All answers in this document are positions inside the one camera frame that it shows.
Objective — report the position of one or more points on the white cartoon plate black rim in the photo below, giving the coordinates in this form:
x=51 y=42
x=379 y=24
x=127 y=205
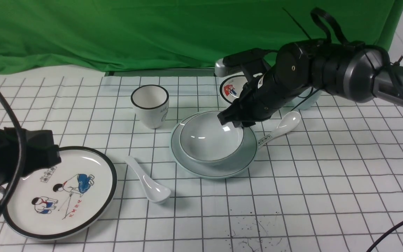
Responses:
x=62 y=200

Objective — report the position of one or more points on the green backdrop cloth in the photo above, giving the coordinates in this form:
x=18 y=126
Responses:
x=119 y=35

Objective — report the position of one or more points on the white cup black rim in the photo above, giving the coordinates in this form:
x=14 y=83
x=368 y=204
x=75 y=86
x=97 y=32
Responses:
x=150 y=104

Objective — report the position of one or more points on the white bowl black rim cartoon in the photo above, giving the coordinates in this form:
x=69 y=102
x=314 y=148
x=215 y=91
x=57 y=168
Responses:
x=231 y=88

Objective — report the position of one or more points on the plain white spoon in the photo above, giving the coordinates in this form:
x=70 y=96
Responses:
x=155 y=192

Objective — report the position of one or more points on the dark metal floor strip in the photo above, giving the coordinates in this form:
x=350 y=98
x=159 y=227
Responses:
x=168 y=72

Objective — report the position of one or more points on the pale blue cup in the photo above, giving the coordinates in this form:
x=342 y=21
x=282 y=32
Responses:
x=306 y=99

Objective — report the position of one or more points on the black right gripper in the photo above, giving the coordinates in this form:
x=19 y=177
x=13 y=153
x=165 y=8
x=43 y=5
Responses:
x=262 y=99

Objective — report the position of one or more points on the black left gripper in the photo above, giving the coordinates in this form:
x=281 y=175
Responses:
x=41 y=152

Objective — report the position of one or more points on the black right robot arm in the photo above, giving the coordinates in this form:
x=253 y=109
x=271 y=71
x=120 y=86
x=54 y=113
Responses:
x=354 y=71

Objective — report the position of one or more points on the pale blue bowl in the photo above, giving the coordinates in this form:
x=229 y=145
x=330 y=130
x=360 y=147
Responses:
x=205 y=140

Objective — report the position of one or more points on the pale blue plate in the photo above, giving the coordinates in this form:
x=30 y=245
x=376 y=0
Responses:
x=233 y=165

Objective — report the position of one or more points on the white spoon with label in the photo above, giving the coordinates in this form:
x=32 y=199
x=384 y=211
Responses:
x=286 y=125

